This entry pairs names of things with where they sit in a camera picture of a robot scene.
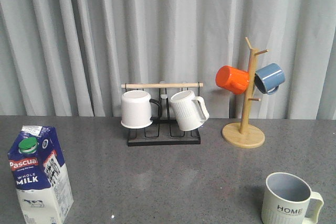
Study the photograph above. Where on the blue white milk carton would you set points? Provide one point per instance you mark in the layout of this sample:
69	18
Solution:
40	175

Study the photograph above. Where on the pale green HOME mug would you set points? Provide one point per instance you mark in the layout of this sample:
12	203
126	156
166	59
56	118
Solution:
289	199

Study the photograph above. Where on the white ribbed mug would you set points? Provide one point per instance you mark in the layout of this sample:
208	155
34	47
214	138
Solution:
190	110

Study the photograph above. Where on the orange mug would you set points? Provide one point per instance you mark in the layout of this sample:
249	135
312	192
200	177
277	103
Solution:
232	79

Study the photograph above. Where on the wooden mug tree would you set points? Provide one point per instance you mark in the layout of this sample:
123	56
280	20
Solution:
243	134

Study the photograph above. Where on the blue mug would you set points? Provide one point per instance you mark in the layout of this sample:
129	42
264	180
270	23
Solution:
269	78

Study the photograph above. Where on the grey curtain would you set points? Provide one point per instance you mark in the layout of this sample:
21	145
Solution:
70	57

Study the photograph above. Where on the white mug black handle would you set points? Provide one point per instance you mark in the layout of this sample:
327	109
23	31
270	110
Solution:
136	109

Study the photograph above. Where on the black wire mug rack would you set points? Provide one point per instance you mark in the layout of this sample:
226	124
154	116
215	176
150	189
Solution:
165	130

